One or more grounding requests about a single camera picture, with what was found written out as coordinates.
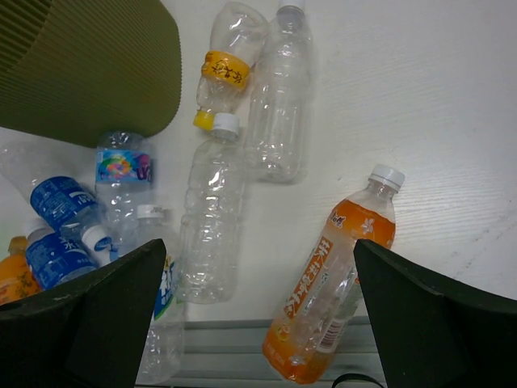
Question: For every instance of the aluminium rail frame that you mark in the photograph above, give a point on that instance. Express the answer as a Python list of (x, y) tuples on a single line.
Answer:
[(229, 354)]

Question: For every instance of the small orange juice bottle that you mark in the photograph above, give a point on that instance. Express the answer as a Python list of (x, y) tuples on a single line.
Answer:
[(17, 281)]

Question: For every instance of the clear unlabelled bottle white cap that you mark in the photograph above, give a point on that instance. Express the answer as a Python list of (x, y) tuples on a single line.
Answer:
[(211, 225)]

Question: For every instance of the orange tea bottle white cap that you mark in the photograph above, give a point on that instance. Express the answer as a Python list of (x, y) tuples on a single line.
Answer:
[(303, 337)]

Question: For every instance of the olive green mesh bin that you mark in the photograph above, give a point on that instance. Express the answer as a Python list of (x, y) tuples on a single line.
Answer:
[(74, 70)]

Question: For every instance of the clear bottle green-white label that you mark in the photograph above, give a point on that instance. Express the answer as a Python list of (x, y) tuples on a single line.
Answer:
[(164, 345)]

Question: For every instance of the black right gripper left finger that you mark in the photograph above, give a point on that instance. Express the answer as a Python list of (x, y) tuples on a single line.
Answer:
[(88, 332)]

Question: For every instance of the crushed bottle yellow label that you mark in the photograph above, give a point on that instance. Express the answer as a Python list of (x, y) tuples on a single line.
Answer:
[(237, 37)]

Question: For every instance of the blue label bottle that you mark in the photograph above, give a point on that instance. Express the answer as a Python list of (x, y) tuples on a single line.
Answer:
[(47, 184), (53, 259)]

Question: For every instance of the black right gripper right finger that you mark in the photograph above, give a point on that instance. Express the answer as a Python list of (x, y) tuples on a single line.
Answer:
[(431, 330)]

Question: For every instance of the clear bottle colourful label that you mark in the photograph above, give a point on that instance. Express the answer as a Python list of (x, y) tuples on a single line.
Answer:
[(123, 181)]

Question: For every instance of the tall clear bottle white cap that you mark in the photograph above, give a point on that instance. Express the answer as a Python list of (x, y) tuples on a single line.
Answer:
[(280, 96)]

